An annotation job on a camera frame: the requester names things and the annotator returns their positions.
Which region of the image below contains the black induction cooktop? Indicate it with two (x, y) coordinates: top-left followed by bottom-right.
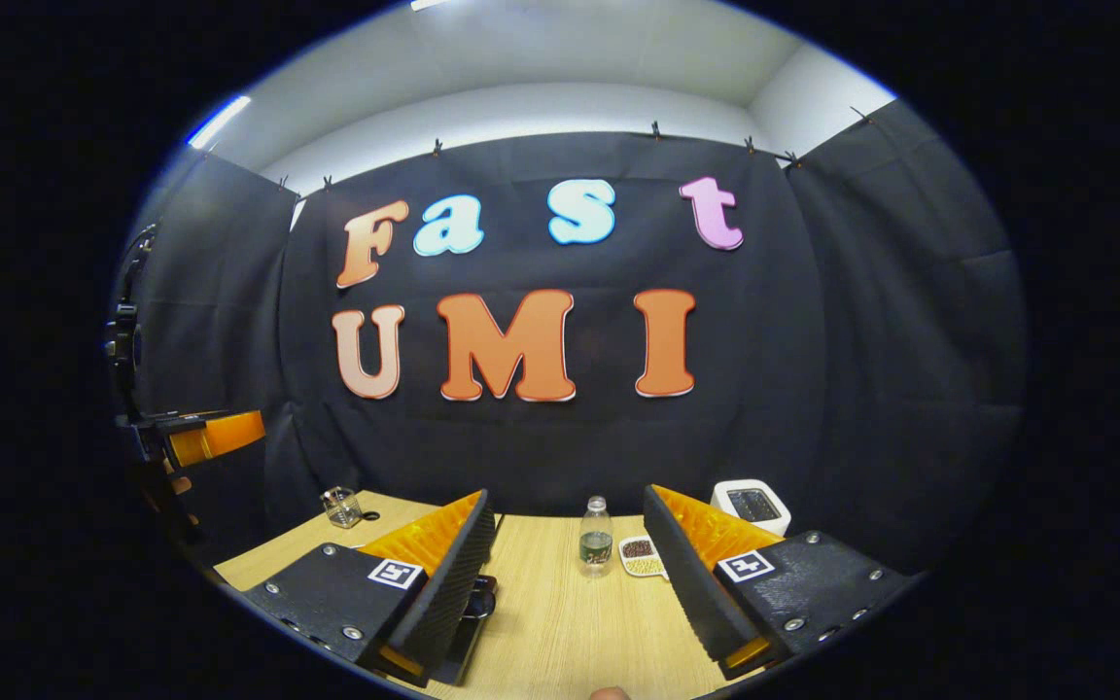
(436, 618), (485, 686)

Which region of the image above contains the wire mesh holder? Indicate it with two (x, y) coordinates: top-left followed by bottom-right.
(320, 486), (364, 529)

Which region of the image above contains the row of black clips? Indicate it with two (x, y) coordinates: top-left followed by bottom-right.
(278, 105), (874, 192)

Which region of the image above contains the white toaster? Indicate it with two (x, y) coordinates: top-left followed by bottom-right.
(710, 478), (792, 537)

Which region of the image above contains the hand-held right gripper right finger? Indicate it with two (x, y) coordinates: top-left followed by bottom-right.
(643, 484), (916, 682)

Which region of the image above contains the white divided dish of beans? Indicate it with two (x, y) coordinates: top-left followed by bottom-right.
(618, 534), (670, 581)

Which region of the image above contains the clear plastic water bottle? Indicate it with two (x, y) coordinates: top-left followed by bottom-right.
(578, 496), (613, 578)

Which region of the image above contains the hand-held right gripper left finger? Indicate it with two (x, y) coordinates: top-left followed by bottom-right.
(239, 489), (500, 689)

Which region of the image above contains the black backdrop cloth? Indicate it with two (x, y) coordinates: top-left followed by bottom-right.
(118, 97), (1028, 575)

